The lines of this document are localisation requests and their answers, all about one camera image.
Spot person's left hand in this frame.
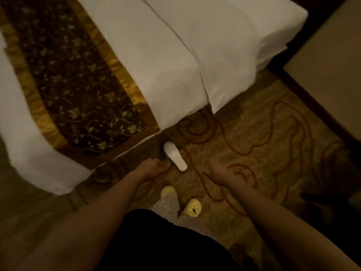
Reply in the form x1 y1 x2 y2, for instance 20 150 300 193
135 158 171 183

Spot person's right hand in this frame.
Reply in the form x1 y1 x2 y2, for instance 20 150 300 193
205 161 241 186

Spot white slipper with grey trim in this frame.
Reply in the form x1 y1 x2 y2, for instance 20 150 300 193
163 141 188 172

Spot white bed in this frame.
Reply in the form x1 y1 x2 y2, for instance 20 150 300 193
0 0 309 196

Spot person's left forearm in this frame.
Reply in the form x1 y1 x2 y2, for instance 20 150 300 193
17 171 150 271

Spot person's right forearm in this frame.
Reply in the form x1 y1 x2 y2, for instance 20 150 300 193
225 175 360 271

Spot person's black shirt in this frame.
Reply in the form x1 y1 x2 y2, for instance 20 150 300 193
95 209 236 271

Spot white dotted trousers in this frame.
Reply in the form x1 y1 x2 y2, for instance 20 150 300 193
149 192 206 233

